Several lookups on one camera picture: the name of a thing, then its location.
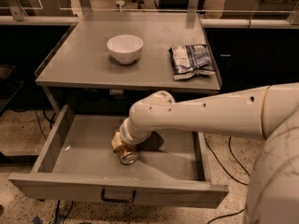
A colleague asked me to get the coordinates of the orange soda can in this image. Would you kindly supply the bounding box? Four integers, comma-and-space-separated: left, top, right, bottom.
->
116, 147, 138, 165

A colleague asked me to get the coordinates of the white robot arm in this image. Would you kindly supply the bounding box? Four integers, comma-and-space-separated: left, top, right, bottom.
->
112, 83, 299, 224

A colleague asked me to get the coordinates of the grey open top drawer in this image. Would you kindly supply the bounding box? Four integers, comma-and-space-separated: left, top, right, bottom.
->
9, 105, 228, 208

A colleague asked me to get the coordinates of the grey metal counter cabinet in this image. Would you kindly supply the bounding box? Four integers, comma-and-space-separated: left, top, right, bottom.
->
36, 11, 221, 112

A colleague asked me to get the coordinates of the white ceramic bowl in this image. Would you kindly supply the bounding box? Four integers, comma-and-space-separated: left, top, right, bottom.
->
107, 35, 144, 64

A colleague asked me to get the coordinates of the blue white chip bag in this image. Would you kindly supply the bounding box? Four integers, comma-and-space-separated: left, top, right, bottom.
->
169, 44, 215, 81

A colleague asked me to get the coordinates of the black drawer handle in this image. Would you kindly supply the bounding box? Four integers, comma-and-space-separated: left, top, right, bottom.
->
100, 189, 136, 203

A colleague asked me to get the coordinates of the black floor cable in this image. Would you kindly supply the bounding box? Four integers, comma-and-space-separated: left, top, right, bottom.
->
204, 133, 251, 224

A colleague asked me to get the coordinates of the white horizontal rail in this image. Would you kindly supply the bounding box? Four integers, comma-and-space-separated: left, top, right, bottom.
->
0, 16, 299, 30

